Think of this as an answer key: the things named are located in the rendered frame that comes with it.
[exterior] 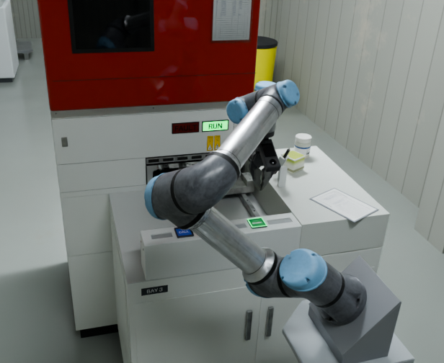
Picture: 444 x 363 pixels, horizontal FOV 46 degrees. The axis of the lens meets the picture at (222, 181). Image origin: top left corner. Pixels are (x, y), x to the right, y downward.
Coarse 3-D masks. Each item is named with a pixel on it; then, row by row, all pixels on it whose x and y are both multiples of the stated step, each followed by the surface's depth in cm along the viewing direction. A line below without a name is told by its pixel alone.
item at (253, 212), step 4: (240, 196) 226; (244, 196) 223; (244, 200) 220; (248, 200) 220; (244, 204) 221; (248, 204) 217; (248, 208) 217; (252, 208) 214; (252, 212) 212; (256, 212) 211; (252, 216) 212; (256, 216) 209
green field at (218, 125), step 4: (204, 124) 223; (208, 124) 224; (212, 124) 224; (216, 124) 225; (220, 124) 226; (224, 124) 226; (204, 128) 224; (208, 128) 225; (212, 128) 225; (216, 128) 226; (220, 128) 226; (224, 128) 227
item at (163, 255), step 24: (264, 216) 188; (288, 216) 188; (144, 240) 171; (168, 240) 172; (192, 240) 173; (264, 240) 181; (288, 240) 184; (144, 264) 173; (168, 264) 174; (192, 264) 177; (216, 264) 180
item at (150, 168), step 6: (174, 162) 228; (180, 162) 228; (186, 162) 229; (192, 162) 229; (198, 162) 230; (150, 168) 225; (156, 168) 226; (162, 168) 226; (168, 168) 227; (174, 168) 228; (180, 168) 229; (150, 174) 226; (240, 174) 239
